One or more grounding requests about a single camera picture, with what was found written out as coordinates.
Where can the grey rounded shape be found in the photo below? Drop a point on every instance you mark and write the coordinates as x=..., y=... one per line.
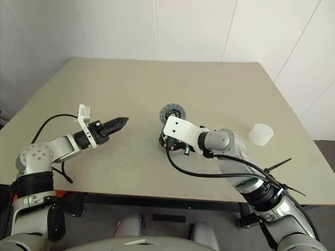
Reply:
x=131, y=225
x=202, y=232

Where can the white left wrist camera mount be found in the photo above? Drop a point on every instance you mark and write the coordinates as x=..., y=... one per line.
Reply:
x=83, y=115

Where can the grey robot torso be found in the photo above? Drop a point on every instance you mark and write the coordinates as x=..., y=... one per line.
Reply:
x=170, y=244

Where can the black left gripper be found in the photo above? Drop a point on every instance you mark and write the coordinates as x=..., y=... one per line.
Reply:
x=99, y=133

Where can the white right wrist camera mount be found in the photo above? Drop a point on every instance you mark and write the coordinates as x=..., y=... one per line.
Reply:
x=180, y=128

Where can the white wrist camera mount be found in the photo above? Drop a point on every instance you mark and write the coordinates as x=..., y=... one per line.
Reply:
x=83, y=115
x=180, y=128

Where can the motor housing with copper coils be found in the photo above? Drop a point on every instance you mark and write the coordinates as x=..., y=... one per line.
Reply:
x=161, y=143

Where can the black table frame bar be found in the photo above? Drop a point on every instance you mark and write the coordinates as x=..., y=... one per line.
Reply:
x=157, y=202

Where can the small orange block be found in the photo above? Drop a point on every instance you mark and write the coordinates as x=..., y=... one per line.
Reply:
x=61, y=193

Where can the black zip tie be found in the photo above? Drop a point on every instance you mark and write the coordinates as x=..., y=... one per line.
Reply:
x=280, y=164
x=290, y=190

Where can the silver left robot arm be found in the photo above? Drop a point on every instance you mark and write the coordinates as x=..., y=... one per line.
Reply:
x=39, y=155

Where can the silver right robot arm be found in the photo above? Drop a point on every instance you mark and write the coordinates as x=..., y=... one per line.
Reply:
x=225, y=139

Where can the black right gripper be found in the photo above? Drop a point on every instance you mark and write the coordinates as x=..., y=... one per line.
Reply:
x=180, y=147

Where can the black table bracket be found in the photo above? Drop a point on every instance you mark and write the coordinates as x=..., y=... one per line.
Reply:
x=248, y=219
x=76, y=206

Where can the white plastic cup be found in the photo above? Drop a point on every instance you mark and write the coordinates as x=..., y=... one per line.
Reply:
x=261, y=134

